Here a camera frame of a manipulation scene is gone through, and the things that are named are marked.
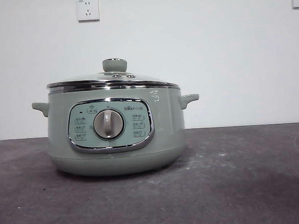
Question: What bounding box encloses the green electric cooking pot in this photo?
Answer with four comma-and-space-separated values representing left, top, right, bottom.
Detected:
30, 80, 204, 181

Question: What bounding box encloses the glass lid with green knob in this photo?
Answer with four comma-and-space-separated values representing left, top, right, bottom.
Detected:
45, 54, 180, 95

